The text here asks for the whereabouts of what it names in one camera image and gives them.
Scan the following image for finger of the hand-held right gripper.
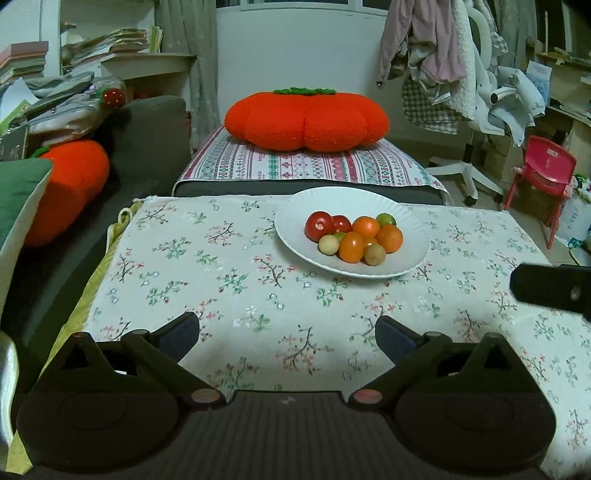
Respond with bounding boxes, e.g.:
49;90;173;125
510;262;591;321

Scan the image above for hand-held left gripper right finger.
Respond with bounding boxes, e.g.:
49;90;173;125
347;315;539;411

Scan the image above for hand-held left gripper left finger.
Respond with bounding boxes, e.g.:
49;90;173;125
37;311;227;411

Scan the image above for white ribbed plate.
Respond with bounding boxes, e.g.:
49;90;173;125
274;187;431;278

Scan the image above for orange mandarin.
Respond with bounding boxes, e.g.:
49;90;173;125
375;224;404;254
352;216;382;238

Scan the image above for shiny orange tomato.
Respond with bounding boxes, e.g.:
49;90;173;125
338;231;368;264

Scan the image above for large red tomato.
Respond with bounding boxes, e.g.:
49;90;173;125
304;211;336;243

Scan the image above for floral tablecloth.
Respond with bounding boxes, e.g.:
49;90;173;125
41;194;591;476

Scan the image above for white bag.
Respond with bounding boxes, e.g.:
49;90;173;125
554;182;591;254

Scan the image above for red plastic chair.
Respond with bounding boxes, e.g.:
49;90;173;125
502;135;578;250

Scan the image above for cardboard box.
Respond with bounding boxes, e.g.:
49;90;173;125
482;131;527;175

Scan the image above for white office chair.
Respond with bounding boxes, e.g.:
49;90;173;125
427;0;546;206

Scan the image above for striped patterned blanket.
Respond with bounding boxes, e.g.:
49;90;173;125
178;127;448;195

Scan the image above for grey sofa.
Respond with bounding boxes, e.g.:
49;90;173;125
0;95;190;333

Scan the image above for checkered cloth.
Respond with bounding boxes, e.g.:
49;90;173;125
401;76;465;134

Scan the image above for green cushion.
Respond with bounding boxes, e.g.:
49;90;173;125
0;159;55;278

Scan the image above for wooden desk shelves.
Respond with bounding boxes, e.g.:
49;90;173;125
526;37;591;162

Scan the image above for large orange persimmon cushion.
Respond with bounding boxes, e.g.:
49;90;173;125
224;88;389;151

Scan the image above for black box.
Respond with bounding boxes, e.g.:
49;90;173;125
0;127;29;162

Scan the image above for grey curtain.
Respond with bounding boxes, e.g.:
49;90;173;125
154;0;222;153

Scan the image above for pink garment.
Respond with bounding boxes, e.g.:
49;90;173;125
376;0;469;86

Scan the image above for white bookshelf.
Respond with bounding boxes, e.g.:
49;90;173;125
60;0;197;100

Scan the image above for pile of books and papers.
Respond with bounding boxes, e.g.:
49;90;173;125
60;27;164;63

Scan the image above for stack of pink books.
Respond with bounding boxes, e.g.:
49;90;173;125
0;41;49;86

